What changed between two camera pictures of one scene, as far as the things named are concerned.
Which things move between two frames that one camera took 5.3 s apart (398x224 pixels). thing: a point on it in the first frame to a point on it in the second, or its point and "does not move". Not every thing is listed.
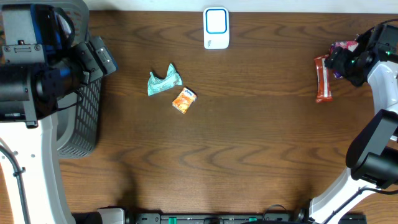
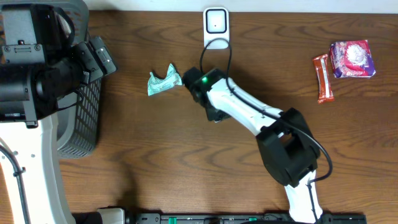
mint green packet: x=157 y=84 does not move
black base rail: x=271 y=216 does not move
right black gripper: x=341 y=62 to x=191 y=78
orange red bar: x=324 y=94 does not move
